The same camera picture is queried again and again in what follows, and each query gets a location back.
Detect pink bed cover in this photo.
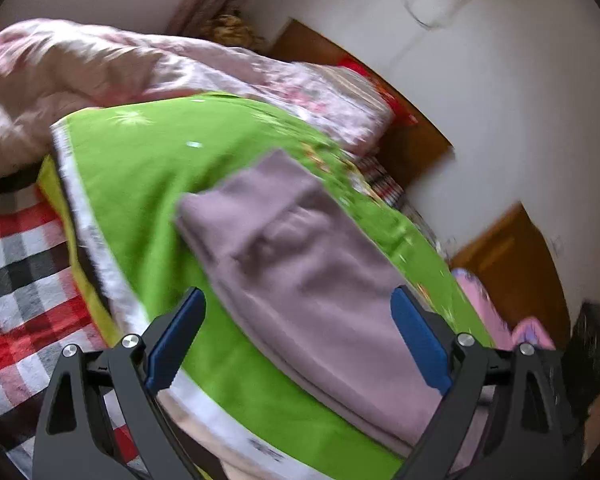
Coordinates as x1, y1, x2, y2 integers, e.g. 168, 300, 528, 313
452, 269, 555, 350

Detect red pillow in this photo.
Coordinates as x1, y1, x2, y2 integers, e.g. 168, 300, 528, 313
337, 56, 419, 128

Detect red plaid blanket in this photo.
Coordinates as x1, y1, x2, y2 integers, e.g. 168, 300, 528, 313
0, 179, 146, 476

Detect mauve knit pants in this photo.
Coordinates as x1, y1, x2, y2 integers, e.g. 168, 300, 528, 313
175, 150, 440, 456

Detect pink floral quilt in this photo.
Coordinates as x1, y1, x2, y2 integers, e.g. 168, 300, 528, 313
0, 18, 391, 178

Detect wooden headboard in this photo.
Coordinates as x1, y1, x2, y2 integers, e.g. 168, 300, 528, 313
450, 203, 571, 349
268, 18, 453, 188

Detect green cartoon bed sheet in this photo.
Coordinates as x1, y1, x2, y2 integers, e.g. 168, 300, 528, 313
49, 90, 496, 480

